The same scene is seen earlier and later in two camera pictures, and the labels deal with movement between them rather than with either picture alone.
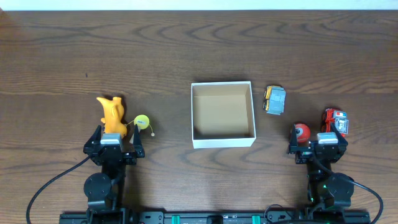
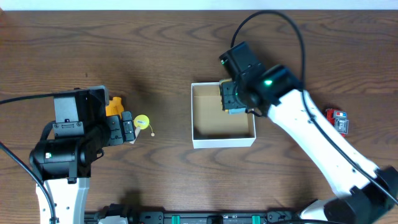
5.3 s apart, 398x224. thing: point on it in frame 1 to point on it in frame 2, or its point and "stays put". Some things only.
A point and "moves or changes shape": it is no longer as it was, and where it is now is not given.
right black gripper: [305, 154] to [231, 100]
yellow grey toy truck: [275, 97] moves or changes shape
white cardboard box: [222, 114] stays put
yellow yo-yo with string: [143, 121] stays put
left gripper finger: [137, 145] to [137, 130]
